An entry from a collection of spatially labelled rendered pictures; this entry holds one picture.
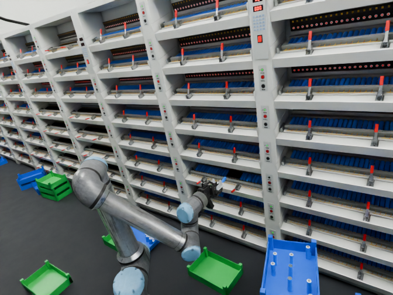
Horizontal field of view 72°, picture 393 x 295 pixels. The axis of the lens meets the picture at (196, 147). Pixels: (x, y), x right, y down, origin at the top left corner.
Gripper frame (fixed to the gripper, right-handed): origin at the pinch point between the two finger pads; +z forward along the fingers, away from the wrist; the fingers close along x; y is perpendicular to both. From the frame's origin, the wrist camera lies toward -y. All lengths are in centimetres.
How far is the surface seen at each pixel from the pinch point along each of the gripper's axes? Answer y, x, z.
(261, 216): -28.2, -17.7, 16.3
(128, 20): 101, 77, 24
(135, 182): -29, 103, 19
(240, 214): -28.1, -4.9, 12.9
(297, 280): -13, -55, -36
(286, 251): -12, -46, -23
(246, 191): -9.5, -10.3, 12.9
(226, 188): -10.0, 3.8, 11.9
